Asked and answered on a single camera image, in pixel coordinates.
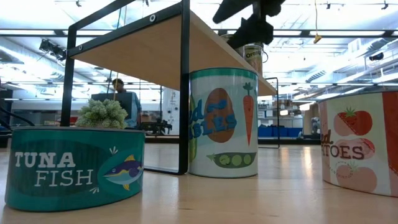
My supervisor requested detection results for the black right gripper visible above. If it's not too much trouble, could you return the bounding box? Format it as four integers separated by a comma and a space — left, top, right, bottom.
213, 0, 286, 49

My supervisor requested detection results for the mixed vegetables can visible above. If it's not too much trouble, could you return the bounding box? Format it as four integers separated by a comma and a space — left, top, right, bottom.
188, 67, 259, 179

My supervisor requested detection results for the olive can with Orange print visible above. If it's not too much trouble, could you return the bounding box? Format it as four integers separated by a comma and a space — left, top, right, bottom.
244, 43, 265, 77

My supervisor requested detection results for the yellow hanging connector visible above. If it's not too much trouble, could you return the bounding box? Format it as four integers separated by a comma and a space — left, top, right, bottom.
313, 0, 323, 44

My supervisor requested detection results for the blue storage bin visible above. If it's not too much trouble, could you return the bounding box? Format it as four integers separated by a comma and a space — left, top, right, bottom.
258, 126, 274, 138
288, 126, 303, 138
273, 126, 289, 138

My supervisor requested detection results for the person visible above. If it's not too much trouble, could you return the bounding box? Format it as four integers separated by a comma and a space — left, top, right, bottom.
111, 78, 143, 129

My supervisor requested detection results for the black monitor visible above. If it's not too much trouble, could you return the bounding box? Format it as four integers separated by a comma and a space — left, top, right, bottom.
91, 92, 134, 125

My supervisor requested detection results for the green artificial succulent plant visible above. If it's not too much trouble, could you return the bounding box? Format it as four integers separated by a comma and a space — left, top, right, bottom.
75, 98, 129, 130

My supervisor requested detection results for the tomatoes can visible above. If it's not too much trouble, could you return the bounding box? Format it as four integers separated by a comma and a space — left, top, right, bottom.
317, 90, 398, 198

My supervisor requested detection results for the black ceiling spotlight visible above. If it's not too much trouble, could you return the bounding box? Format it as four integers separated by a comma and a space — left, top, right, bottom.
39, 39, 68, 62

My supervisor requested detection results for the teal tuna fish can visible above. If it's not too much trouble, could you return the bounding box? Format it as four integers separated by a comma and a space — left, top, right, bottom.
4, 126, 146, 213

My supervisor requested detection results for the wooden shelf with black frame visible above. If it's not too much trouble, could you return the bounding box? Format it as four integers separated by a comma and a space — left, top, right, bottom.
60, 0, 280, 175

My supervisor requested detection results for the black aluminium table frame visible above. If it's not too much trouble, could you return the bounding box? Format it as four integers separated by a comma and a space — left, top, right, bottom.
144, 136, 321, 145

